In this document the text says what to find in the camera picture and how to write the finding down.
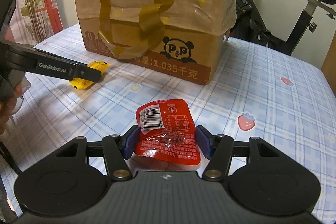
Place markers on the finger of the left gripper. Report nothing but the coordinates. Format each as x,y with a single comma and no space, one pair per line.
43,63

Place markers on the red sauce packet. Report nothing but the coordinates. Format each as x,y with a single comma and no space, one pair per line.
167,132

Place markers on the brown cardboard box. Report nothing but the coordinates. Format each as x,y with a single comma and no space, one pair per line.
182,38

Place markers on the yellow snack packet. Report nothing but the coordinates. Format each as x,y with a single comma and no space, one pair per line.
91,74

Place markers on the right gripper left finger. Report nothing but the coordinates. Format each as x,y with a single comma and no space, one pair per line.
116,150

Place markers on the left hand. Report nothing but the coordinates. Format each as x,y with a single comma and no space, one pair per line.
8,106

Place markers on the wooden door panel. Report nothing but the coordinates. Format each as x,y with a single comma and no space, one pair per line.
329,65

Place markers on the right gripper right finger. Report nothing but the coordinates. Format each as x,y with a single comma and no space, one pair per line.
218,150

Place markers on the black exercise bike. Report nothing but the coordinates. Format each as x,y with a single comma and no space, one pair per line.
301,28

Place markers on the blue plaid tablecloth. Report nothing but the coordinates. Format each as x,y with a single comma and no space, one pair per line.
255,92

